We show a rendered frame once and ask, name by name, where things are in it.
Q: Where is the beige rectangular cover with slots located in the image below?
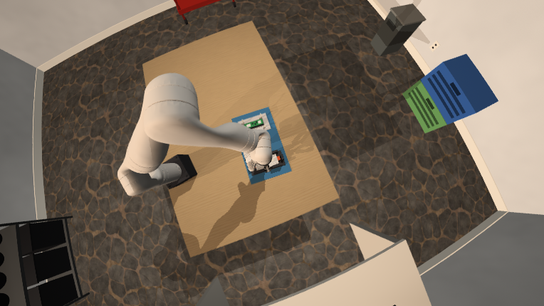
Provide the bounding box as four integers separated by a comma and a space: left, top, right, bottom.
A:
256, 154, 278, 171

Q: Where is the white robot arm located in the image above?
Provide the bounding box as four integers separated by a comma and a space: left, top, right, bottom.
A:
117, 73, 272, 196

